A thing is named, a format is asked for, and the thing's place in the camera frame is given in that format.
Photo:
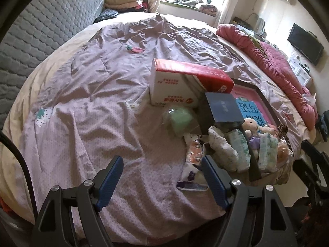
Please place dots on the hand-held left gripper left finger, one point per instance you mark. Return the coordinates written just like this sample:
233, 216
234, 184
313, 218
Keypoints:
110, 182

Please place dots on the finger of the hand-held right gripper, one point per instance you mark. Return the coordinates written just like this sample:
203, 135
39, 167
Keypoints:
307, 180
316, 157

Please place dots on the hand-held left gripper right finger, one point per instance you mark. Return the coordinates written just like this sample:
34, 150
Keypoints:
214, 182

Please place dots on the white and purple packet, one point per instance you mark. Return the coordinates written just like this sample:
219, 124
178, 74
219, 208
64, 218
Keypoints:
191, 178

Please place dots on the white patterned tissue packets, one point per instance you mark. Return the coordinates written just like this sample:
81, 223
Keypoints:
222, 149

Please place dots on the orange and white packet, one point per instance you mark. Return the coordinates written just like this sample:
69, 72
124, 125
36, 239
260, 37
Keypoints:
194, 150

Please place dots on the leopard print cloth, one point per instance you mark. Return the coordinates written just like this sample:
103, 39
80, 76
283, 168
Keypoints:
284, 131

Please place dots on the pale green tissue pack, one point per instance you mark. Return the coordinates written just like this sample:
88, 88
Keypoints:
240, 149
267, 151

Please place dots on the beige teddy bear purple dress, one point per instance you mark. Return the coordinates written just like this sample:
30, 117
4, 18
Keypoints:
250, 126

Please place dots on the green soft packet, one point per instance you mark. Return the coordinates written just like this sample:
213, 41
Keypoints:
178, 121

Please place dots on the dark tray with pink print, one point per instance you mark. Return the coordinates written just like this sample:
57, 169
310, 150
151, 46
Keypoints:
248, 91

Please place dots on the dark bag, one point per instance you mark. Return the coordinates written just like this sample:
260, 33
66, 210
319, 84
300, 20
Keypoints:
324, 126

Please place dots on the white plastic bag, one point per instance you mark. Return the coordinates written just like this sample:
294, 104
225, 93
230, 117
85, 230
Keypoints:
308, 99

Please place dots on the dark blue box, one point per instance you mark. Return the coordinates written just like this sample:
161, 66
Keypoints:
223, 106

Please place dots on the white cabinet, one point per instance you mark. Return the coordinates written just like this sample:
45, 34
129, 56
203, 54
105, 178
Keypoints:
300, 69

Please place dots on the purple bed sheet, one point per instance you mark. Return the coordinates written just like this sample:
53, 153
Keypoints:
102, 82

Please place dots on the pink quilt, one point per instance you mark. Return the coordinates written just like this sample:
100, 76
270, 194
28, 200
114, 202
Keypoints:
272, 61

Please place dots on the black television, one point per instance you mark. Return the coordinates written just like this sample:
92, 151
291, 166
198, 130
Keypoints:
305, 43

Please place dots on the red and white cardboard box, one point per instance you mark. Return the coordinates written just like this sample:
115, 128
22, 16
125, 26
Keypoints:
190, 69

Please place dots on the cluttered desk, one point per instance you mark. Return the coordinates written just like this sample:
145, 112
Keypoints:
249, 28

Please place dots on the grey knit pillow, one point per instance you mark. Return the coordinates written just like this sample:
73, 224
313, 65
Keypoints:
106, 15

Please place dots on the grey quilted headboard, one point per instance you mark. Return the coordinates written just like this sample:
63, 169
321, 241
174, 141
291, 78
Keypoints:
46, 25

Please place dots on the folded blankets on windowsill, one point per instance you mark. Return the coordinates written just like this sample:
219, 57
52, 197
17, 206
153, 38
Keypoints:
200, 6

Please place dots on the stack of folded blankets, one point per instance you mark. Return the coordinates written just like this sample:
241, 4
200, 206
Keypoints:
126, 1

